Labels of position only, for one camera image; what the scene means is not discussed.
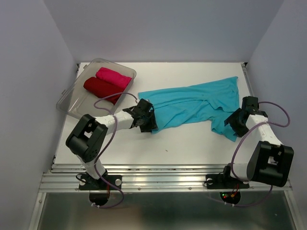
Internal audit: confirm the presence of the turquoise t shirt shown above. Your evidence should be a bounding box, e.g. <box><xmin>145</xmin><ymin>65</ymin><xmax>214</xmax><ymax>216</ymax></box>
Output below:
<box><xmin>138</xmin><ymin>76</ymin><xmax>239</xmax><ymax>142</ymax></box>

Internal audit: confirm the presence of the clear plastic bin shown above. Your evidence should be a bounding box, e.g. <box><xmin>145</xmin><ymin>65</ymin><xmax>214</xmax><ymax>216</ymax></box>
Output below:
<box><xmin>56</xmin><ymin>58</ymin><xmax>137</xmax><ymax>119</ymax></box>

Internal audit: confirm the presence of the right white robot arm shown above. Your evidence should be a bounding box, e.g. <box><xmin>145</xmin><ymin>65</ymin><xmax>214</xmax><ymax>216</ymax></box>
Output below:
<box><xmin>221</xmin><ymin>96</ymin><xmax>294</xmax><ymax>187</ymax></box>

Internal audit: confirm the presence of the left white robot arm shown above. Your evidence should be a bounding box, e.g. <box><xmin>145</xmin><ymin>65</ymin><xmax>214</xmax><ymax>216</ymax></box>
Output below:
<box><xmin>66</xmin><ymin>99</ymin><xmax>157</xmax><ymax>189</ymax></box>

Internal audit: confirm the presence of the dark red rolled shirt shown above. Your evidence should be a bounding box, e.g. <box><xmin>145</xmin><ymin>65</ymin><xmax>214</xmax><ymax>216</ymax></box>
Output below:
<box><xmin>83</xmin><ymin>77</ymin><xmax>124</xmax><ymax>105</ymax></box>

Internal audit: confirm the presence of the pink rolled shirt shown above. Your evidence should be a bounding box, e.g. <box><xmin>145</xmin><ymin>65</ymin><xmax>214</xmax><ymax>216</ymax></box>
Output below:
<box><xmin>95</xmin><ymin>67</ymin><xmax>132</xmax><ymax>89</ymax></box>

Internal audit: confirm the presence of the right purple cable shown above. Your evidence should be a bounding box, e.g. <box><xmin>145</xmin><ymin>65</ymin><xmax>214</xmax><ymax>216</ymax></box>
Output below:
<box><xmin>206</xmin><ymin>101</ymin><xmax>291</xmax><ymax>208</ymax></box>

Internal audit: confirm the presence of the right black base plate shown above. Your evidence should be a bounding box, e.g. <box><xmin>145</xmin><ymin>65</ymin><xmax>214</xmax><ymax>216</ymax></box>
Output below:
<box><xmin>203</xmin><ymin>166</ymin><xmax>249</xmax><ymax>189</ymax></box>

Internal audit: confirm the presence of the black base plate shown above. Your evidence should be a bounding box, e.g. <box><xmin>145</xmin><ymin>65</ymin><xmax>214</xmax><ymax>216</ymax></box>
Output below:
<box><xmin>75</xmin><ymin>173</ymin><xmax>122</xmax><ymax>191</ymax></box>
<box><xmin>203</xmin><ymin>166</ymin><xmax>249</xmax><ymax>189</ymax></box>

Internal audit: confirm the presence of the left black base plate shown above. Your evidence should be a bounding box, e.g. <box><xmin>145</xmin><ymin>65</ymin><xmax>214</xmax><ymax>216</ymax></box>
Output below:
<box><xmin>75</xmin><ymin>173</ymin><xmax>122</xmax><ymax>191</ymax></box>

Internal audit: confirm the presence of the aluminium mounting rail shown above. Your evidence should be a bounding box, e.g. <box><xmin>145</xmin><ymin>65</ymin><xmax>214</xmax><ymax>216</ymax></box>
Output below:
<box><xmin>39</xmin><ymin>164</ymin><xmax>295</xmax><ymax>192</ymax></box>

